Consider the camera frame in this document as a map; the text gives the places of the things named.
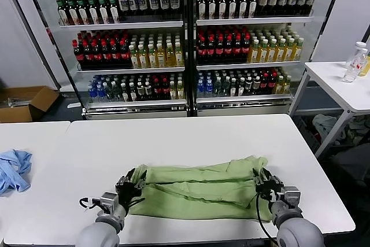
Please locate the green cap dark tea bottle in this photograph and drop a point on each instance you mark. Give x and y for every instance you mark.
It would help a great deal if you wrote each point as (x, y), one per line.
(203, 5)
(232, 5)
(113, 10)
(71, 12)
(242, 4)
(222, 5)
(252, 4)
(92, 11)
(103, 11)
(211, 5)
(82, 12)
(61, 12)

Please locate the dark grey bulky object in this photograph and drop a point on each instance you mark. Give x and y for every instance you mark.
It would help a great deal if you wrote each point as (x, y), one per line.
(347, 171)

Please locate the yellow drink bottle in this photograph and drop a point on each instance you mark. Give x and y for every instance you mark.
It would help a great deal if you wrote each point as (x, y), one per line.
(365, 66)

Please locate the white side table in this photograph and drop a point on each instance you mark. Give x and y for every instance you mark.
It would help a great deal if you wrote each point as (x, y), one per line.
(332, 85)

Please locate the yellow juice bottle green label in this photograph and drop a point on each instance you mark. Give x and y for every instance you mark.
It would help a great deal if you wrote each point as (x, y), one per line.
(142, 57)
(179, 55)
(253, 51)
(288, 50)
(279, 51)
(160, 56)
(151, 57)
(133, 57)
(296, 50)
(262, 51)
(169, 56)
(271, 51)

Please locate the dark bottle beige label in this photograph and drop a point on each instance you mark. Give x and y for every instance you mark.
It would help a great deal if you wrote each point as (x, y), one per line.
(262, 1)
(272, 0)

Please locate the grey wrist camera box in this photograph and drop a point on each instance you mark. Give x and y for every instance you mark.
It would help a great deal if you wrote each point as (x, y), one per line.
(108, 202)
(292, 198)

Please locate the white paper scrap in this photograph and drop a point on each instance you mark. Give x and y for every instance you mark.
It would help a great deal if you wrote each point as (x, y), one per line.
(73, 105)

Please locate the clear bottle white cap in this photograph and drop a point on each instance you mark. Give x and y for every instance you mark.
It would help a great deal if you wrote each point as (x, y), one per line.
(359, 47)

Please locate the white drinks display cabinet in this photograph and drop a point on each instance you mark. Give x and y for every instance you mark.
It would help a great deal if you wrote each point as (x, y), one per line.
(130, 25)
(254, 21)

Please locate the blue label water bottle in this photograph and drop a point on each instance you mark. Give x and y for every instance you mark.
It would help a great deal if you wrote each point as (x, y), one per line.
(101, 93)
(209, 88)
(93, 93)
(201, 88)

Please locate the clear bottle red label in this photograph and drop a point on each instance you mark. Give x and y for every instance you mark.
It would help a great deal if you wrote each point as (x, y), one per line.
(351, 70)

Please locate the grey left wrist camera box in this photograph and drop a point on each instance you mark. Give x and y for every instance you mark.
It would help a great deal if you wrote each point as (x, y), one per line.
(108, 202)

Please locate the light green t-shirt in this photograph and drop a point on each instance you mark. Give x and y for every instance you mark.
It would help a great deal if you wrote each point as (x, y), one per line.
(202, 198)

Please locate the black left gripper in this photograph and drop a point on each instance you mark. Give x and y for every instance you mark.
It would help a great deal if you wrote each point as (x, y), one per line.
(128, 195)

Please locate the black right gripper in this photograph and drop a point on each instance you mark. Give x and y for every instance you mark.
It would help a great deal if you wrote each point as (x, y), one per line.
(270, 191)

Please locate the metal rods bundle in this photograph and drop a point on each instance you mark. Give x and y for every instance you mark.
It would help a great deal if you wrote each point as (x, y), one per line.
(17, 101)

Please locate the pale yellow juice bottle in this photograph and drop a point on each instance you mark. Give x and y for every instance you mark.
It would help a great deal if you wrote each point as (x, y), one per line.
(172, 91)
(286, 85)
(279, 86)
(180, 91)

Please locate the dark drink bottle white cap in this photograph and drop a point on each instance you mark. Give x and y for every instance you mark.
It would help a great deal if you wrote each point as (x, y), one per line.
(148, 92)
(133, 92)
(240, 88)
(255, 87)
(125, 92)
(248, 88)
(140, 92)
(232, 88)

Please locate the grey green cloth heap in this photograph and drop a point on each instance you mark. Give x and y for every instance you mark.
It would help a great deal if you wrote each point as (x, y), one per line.
(358, 131)

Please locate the open cardboard box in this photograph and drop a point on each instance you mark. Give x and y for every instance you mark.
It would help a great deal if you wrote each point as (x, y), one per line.
(37, 99)

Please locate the light blue crumpled cloth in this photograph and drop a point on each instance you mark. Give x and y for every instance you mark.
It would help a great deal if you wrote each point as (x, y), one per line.
(14, 171)

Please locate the red cap cola bottle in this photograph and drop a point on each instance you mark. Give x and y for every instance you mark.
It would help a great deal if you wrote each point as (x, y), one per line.
(164, 91)
(78, 56)
(271, 85)
(263, 86)
(124, 55)
(115, 55)
(219, 51)
(157, 91)
(201, 51)
(210, 51)
(106, 55)
(237, 51)
(87, 56)
(96, 55)
(228, 51)
(245, 50)

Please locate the grey white cloth heap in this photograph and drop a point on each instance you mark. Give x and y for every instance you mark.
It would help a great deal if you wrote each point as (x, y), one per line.
(326, 128)

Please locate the green tinted water bottle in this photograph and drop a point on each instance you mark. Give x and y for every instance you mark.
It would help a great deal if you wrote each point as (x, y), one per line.
(109, 93)
(216, 88)
(224, 88)
(117, 93)

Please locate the dark mesh storage basket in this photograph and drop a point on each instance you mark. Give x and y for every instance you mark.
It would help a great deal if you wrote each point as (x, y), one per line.
(307, 134)

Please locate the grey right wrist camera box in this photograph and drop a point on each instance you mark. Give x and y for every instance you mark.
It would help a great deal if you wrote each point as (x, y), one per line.
(292, 198)

